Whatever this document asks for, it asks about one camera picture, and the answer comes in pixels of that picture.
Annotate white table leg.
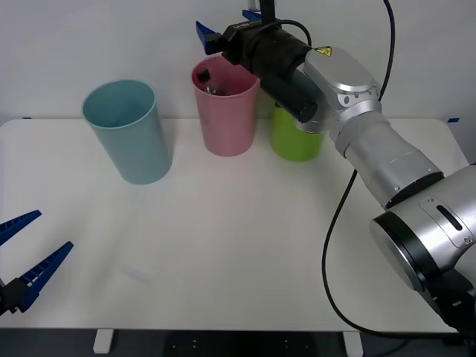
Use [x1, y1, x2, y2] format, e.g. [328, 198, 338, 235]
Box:
[341, 330, 364, 357]
[92, 329, 115, 354]

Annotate pink plastic bin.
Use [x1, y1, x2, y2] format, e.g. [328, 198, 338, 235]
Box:
[190, 54, 260, 158]

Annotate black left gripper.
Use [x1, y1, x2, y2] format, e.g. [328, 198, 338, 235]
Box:
[0, 210, 74, 317]

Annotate dark bottle with black cap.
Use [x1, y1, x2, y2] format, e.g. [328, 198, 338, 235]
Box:
[196, 66, 234, 97]

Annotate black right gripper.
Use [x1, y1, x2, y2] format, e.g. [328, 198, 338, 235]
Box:
[195, 9, 278, 72]

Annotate green plastic bin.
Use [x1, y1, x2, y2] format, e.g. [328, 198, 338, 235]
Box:
[270, 103, 327, 163]

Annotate pale blue plastic bin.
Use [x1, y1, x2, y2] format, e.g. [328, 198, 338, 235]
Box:
[80, 79, 174, 186]

